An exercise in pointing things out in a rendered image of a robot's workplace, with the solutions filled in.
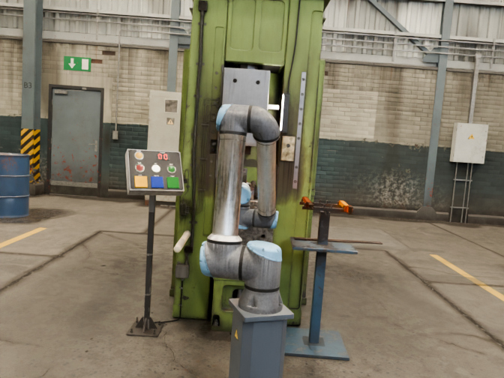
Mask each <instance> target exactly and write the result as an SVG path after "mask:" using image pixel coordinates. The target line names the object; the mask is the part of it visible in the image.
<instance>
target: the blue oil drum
mask: <svg viewBox="0 0 504 378"><path fill-rule="evenodd" d="M29 156H30V154H18V153H4V152H0V218H22V217H26V216H29V196H30V194H29V176H30V174H29V173H30V160H29Z"/></svg>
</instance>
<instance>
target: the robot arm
mask: <svg viewBox="0 0 504 378"><path fill-rule="evenodd" d="M216 129H217V131H220V145H219V155H218V165H217V182H216V192H215V201H214V220H213V229H212V234H211V235H209V236H208V238H207V241H204V242H203V243H202V247H201V248H200V254H199V264H200V269H201V272H202V273H203V274H204V275H205V276H209V277H213V278H223V279H230V280H237V281H244V289H243V291H242V293H241V296H240V298H239V300H238V306H239V307H240V308H241V309H242V310H243V311H247V312H249V313H252V314H262V315H267V314H276V313H279V312H281V311H282V309H283V302H282V298H281V294H280V291H279V289H280V279H281V261H282V251H281V248H280V247H279V246H277V245H276V244H273V243H270V242H266V241H249V242H248V243H247V245H242V239H241V238H240V237H239V234H238V232H239V229H243V230H246V229H248V228H249V227H259V228H267V229H275V228H276V226H277V222H278V211H276V208H275V184H276V141H277V140H278V139H279V138H280V128H279V126H278V123H277V122H276V120H275V118H274V117H273V116H272V115H271V114H270V113H269V112H268V111H266V110H265V109H263V108H262V107H259V106H249V105H236V104H224V105H223V106H221V108H220V109H219V111H218V114H217V121H216ZM247 133H251V134H253V138H254V139H255V140H256V150H257V189H258V209H250V203H251V193H252V191H251V189H250V187H251V184H250V183H247V174H248V169H247V168H244V159H245V141H246V137H247Z"/></svg>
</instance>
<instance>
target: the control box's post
mask: <svg viewBox="0 0 504 378"><path fill-rule="evenodd" d="M155 203H156V195H149V204H148V240H147V254H152V253H153V244H154V229H155ZM152 260H153V255H151V256H146V272H145V294H150V293H151V290H152ZM150 306H151V295H145V303H144V318H143V328H144V323H145V318H147V329H149V317H150Z"/></svg>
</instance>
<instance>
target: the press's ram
mask: <svg viewBox="0 0 504 378"><path fill-rule="evenodd" d="M269 80H270V70H251V69H241V68H231V67H225V68H224V74H223V97H222V106H223V105H224V104H236V105H249V106H258V107H262V108H263V109H264V110H266V111H268V110H279V105H271V104H268V101H269Z"/></svg>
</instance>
